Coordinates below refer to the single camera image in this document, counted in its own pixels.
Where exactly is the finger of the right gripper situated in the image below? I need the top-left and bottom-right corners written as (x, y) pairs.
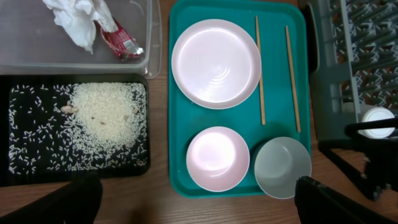
top-left (318, 118), bottom-right (397, 201)

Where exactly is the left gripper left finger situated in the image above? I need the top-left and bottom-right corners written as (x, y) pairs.
top-left (1, 175), bottom-right (103, 223)

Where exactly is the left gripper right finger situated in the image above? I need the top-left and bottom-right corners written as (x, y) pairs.
top-left (294, 176), bottom-right (397, 224)

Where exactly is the white paper cup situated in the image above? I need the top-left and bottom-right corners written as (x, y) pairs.
top-left (357, 106), bottom-right (396, 140)

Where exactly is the pink bowl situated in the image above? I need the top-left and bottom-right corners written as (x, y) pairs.
top-left (186, 126), bottom-right (251, 192)

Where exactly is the red snack wrapper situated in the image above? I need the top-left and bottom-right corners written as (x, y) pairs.
top-left (95, 18), bottom-right (145, 61)

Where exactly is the white napkin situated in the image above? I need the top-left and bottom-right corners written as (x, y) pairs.
top-left (43, 0), bottom-right (118, 53)

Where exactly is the grey bowl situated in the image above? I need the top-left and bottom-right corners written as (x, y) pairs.
top-left (252, 137), bottom-right (312, 200)

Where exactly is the right wooden chopstick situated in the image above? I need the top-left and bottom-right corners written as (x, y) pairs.
top-left (285, 26), bottom-right (301, 133)

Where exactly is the wooden chopstick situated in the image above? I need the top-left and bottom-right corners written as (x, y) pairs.
top-left (255, 16), bottom-right (266, 126)
top-left (285, 26), bottom-right (301, 133)

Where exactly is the black rectangular tray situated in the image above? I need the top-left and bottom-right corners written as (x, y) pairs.
top-left (1, 74), bottom-right (150, 187)

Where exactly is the spilled white rice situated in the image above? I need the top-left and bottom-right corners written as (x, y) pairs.
top-left (8, 83), bottom-right (149, 175)

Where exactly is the teal plastic tray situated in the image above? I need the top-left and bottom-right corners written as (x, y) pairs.
top-left (169, 1), bottom-right (311, 198)

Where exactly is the grey dish rack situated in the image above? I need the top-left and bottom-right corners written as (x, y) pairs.
top-left (299, 0), bottom-right (397, 141)

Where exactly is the clear plastic bin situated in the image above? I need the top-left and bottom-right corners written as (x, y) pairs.
top-left (1, 0), bottom-right (162, 78)

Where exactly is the pink plate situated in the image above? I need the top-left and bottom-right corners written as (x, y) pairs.
top-left (171, 19), bottom-right (261, 110)

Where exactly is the left wooden chopstick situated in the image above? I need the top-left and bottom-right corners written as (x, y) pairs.
top-left (255, 16), bottom-right (266, 126)

